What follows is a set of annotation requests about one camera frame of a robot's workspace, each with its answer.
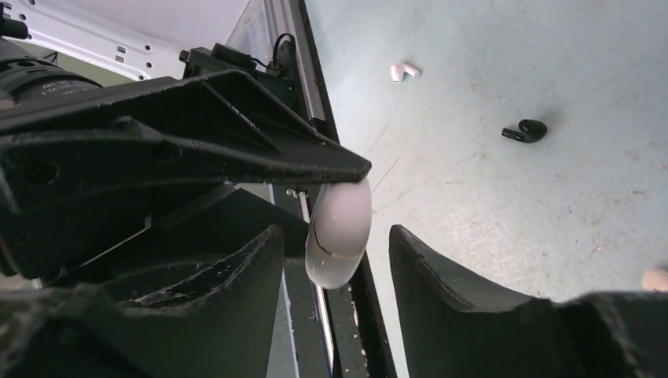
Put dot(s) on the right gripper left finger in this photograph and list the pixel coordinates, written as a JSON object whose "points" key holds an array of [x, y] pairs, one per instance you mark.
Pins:
{"points": [[216, 323]]}

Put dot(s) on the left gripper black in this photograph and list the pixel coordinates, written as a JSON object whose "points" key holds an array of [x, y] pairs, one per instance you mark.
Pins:
{"points": [[77, 157]]}

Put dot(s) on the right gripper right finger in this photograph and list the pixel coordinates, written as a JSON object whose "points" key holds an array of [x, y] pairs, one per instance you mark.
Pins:
{"points": [[456, 323]]}

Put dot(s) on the white earbud charging case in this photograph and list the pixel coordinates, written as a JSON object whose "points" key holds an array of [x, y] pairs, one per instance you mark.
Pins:
{"points": [[338, 233]]}

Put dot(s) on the black earbud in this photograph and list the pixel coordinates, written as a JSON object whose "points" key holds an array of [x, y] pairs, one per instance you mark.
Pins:
{"points": [[529, 131]]}

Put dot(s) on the white earbud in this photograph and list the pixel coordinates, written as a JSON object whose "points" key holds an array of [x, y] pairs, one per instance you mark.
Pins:
{"points": [[398, 71]]}

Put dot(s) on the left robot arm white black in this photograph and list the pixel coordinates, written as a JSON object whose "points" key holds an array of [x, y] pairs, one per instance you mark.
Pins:
{"points": [[90, 39]]}

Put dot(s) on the beige earbud centre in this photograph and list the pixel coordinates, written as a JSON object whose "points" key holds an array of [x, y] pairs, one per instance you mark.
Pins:
{"points": [[655, 280]]}

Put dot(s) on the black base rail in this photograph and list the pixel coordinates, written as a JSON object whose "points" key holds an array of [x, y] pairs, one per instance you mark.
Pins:
{"points": [[328, 319]]}

